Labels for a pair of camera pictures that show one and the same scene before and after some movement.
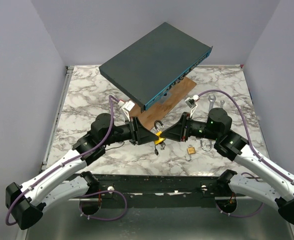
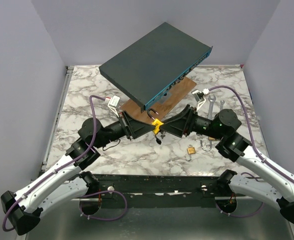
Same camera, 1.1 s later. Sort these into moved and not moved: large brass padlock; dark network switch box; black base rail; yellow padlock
Moved: yellow padlock
Not moved: black base rail; large brass padlock; dark network switch box
